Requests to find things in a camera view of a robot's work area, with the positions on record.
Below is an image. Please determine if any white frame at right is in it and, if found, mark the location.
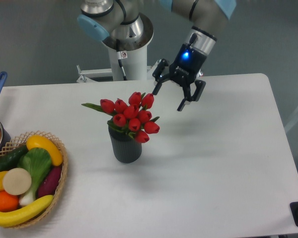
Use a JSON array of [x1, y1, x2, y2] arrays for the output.
[[284, 85, 298, 134]]

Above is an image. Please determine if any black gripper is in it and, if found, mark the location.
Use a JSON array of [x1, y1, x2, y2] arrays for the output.
[[152, 44, 207, 112]]

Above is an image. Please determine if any orange fruit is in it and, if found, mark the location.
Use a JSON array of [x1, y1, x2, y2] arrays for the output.
[[0, 191, 19, 212]]

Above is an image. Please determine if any yellow banana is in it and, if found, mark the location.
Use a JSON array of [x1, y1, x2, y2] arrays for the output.
[[0, 195, 54, 228]]

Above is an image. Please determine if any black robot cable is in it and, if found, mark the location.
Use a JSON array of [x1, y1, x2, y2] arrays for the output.
[[116, 42, 128, 81]]

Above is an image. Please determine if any green cucumber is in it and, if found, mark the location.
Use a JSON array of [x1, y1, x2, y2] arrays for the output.
[[0, 145, 28, 172]]

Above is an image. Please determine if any dark grey ribbed vase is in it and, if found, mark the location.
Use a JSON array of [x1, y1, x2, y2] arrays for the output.
[[108, 127, 142, 164]]

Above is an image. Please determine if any beige round disc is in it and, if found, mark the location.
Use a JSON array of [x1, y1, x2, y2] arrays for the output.
[[2, 168, 32, 195]]

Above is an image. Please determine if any purple sweet potato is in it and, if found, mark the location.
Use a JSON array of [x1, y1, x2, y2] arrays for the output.
[[37, 167, 62, 198]]

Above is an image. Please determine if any green bok choy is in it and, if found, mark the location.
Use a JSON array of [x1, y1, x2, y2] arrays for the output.
[[17, 148, 52, 207]]

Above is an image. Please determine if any red tulip bouquet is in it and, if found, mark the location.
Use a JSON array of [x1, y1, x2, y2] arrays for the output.
[[82, 92, 160, 143]]

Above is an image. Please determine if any woven wicker basket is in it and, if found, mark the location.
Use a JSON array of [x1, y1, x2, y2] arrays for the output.
[[0, 131, 68, 229]]

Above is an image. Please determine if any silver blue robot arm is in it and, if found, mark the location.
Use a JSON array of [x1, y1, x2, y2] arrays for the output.
[[77, 0, 236, 111]]

